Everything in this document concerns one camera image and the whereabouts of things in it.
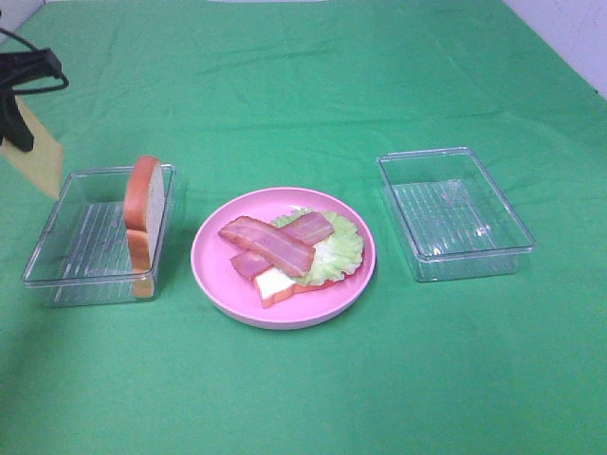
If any green lettuce leaf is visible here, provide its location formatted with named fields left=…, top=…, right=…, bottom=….
left=270, top=209, right=364, bottom=285

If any streaky bacon strip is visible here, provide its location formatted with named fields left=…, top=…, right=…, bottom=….
left=218, top=216, right=315, bottom=280

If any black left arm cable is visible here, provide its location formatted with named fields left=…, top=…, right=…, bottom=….
left=0, top=27, right=70, bottom=99

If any yellow cheese slice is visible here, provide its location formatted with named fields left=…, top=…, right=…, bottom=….
left=1, top=97, right=64, bottom=200

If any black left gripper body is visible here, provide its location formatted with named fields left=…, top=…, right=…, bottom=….
left=1, top=48, right=62, bottom=93

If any toast bread slice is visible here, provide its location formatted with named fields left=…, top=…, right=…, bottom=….
left=253, top=268, right=368, bottom=309
left=123, top=155, right=165, bottom=274

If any pink ham strip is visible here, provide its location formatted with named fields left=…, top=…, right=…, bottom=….
left=219, top=211, right=335, bottom=280

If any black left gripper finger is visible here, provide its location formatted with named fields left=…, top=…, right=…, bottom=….
left=1, top=88, right=34, bottom=152

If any clear right plastic container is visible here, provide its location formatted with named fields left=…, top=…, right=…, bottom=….
left=377, top=147, right=535, bottom=282

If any clear plastic container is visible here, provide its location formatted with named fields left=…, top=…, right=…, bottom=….
left=377, top=147, right=535, bottom=282
left=22, top=164, right=176, bottom=308

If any clear left plastic container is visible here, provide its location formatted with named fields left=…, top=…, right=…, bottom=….
left=22, top=164, right=176, bottom=308

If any pink round plate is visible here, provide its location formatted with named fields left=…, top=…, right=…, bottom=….
left=191, top=187, right=376, bottom=330

